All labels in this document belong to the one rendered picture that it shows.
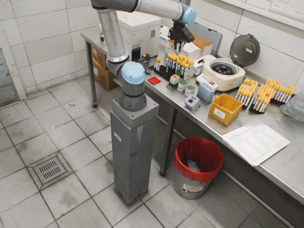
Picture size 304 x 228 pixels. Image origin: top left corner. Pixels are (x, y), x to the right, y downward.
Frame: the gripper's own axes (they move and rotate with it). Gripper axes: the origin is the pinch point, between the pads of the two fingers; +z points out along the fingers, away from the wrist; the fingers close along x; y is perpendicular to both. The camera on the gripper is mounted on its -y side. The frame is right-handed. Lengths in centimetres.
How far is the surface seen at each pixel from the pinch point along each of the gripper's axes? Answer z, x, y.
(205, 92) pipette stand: 17.2, -3.9, -23.1
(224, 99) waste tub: 18.0, -9.2, -34.3
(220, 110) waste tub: 16.8, 3.1, -40.0
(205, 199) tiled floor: 112, -4, -50
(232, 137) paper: 23, 9, -55
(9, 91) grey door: 96, 76, 164
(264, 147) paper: 23, 1, -69
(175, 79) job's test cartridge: 17.4, 0.9, -2.1
